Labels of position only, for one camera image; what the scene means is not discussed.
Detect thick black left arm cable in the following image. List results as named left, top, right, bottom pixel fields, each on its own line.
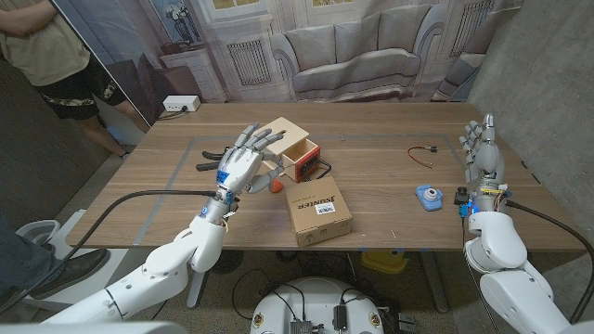
left=0, top=188, right=219, bottom=316

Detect grey box on floor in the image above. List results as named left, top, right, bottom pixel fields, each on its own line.
left=397, top=313, right=418, bottom=334

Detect white robot torso edge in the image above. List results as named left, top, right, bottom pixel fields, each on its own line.
left=0, top=321, right=189, bottom=334

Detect brown cardboard package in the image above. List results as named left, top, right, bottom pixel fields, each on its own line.
left=284, top=182, right=354, bottom=248

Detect person in jeans dark shoe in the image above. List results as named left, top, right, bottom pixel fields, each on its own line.
left=0, top=211, right=112, bottom=312

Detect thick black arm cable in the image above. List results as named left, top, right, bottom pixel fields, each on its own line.
left=0, top=188, right=219, bottom=316
left=505, top=199, right=594, bottom=325

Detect wooden drawer red front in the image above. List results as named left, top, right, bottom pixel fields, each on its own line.
left=278, top=138, right=333, bottom=183

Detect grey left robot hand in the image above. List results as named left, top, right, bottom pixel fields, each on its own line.
left=215, top=122, right=287, bottom=205

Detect black floor cable loop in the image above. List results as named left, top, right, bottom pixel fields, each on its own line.
left=230, top=267, right=307, bottom=322

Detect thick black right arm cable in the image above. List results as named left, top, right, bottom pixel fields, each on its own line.
left=505, top=199, right=594, bottom=325

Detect blue toy camera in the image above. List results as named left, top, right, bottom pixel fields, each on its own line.
left=415, top=184, right=445, bottom=212

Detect white power strip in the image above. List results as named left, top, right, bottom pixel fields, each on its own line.
left=161, top=95, right=201, bottom=113

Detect yellow object under table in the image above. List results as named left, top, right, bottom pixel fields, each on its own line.
left=360, top=250, right=409, bottom=275

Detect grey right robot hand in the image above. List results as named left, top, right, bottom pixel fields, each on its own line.
left=458, top=113, right=507, bottom=186

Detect wooden box with slot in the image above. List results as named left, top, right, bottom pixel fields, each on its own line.
left=259, top=116, right=311, bottom=177

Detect printed living room backdrop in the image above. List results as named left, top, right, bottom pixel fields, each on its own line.
left=50, top=0, right=525, bottom=127

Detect person in beige shirt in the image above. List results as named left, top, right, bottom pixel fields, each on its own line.
left=0, top=0, right=152, bottom=159

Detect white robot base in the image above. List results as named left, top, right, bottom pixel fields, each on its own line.
left=250, top=276, right=385, bottom=334

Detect red wire black connector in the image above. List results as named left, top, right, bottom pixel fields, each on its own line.
left=407, top=145, right=439, bottom=170

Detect black pliers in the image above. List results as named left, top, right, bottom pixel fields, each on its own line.
left=195, top=147, right=231, bottom=173

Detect black module on base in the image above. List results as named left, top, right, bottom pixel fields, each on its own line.
left=332, top=303, right=348, bottom=331

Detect grey table leg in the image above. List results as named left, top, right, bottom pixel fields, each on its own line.
left=420, top=250, right=450, bottom=315

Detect black power strip cable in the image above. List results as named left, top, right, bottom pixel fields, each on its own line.
left=156, top=107, right=189, bottom=122

